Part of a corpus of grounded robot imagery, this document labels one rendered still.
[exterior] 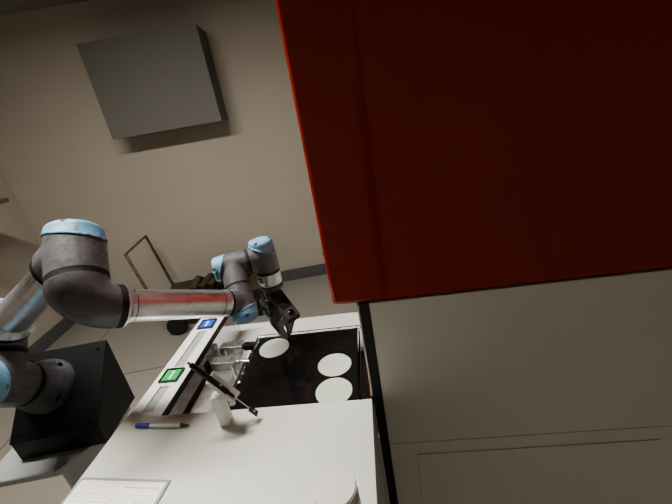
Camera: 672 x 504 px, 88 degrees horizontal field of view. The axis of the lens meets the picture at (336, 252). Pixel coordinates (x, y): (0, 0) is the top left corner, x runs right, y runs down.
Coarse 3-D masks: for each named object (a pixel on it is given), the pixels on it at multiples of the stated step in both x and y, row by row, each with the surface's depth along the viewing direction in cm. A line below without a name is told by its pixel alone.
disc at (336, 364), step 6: (330, 354) 108; (336, 354) 108; (342, 354) 107; (324, 360) 106; (330, 360) 105; (336, 360) 105; (342, 360) 105; (348, 360) 104; (318, 366) 104; (324, 366) 103; (330, 366) 103; (336, 366) 102; (342, 366) 102; (348, 366) 102; (324, 372) 101; (330, 372) 100; (336, 372) 100; (342, 372) 100
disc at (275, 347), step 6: (270, 342) 119; (276, 342) 119; (282, 342) 118; (288, 342) 118; (264, 348) 117; (270, 348) 116; (276, 348) 116; (282, 348) 115; (264, 354) 114; (270, 354) 113; (276, 354) 113
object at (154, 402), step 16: (192, 336) 120; (208, 336) 118; (176, 352) 112; (192, 352) 111; (160, 384) 99; (176, 384) 97; (144, 400) 94; (160, 400) 92; (128, 416) 89; (144, 416) 88
